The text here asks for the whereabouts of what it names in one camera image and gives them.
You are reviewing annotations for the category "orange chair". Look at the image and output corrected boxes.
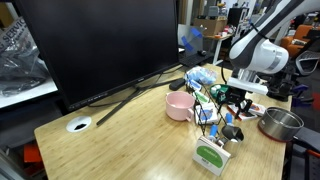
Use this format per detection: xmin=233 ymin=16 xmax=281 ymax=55
xmin=280 ymin=25 xmax=312 ymax=57

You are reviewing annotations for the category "blue white card box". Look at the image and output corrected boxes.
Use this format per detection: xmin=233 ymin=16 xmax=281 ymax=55
xmin=188 ymin=79 xmax=202 ymax=91

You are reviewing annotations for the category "black plastic bag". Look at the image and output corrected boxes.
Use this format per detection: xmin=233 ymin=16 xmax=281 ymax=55
xmin=0 ymin=43 xmax=49 ymax=97

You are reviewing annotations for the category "steel bowl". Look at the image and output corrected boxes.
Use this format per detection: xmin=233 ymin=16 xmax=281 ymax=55
xmin=258 ymin=107 xmax=304 ymax=142

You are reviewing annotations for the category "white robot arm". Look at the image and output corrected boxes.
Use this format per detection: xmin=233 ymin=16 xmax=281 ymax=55
xmin=227 ymin=0 xmax=320 ymax=102

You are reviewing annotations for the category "cardboard box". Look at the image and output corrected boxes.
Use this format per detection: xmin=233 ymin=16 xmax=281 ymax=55
xmin=194 ymin=19 xmax=227 ymax=36

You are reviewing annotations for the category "green round plate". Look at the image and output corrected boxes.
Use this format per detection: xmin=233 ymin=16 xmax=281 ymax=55
xmin=209 ymin=84 xmax=229 ymax=101

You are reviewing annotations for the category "blue white plastic bag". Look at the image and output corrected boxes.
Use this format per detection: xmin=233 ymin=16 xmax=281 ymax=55
xmin=184 ymin=66 xmax=217 ymax=85

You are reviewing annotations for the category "large black monitor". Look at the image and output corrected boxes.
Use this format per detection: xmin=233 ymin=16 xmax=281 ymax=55
xmin=15 ymin=0 xmax=179 ymax=111

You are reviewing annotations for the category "blue circle card box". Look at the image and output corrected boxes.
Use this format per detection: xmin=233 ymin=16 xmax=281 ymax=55
xmin=195 ymin=103 xmax=218 ymax=124

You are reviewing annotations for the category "abc penguin card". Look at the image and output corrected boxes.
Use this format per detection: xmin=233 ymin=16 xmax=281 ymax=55
xmin=227 ymin=103 xmax=266 ymax=121

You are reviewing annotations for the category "green white card box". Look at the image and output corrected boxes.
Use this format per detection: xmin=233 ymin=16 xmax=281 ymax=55
xmin=194 ymin=91 xmax=210 ymax=104

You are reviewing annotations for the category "white desk grommet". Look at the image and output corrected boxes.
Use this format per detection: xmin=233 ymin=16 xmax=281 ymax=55
xmin=66 ymin=116 xmax=92 ymax=133

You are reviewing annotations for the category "black keyboard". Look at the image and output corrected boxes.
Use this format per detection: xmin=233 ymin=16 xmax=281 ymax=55
xmin=179 ymin=53 xmax=213 ymax=67

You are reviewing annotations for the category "black wire rack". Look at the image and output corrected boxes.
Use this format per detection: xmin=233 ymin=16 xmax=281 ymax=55
xmin=186 ymin=80 xmax=219 ymax=124

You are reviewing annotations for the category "black power brick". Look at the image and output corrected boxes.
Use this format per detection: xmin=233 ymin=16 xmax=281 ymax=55
xmin=169 ymin=78 xmax=185 ymax=91

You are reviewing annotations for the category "pink mug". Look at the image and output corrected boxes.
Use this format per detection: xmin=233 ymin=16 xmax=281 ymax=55
xmin=166 ymin=91 xmax=195 ymax=122

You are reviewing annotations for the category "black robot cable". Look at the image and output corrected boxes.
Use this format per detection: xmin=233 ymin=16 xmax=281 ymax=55
xmin=221 ymin=59 xmax=234 ymax=84

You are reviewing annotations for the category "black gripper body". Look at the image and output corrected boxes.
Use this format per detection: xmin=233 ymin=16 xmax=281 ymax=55
xmin=218 ymin=87 xmax=246 ymax=104

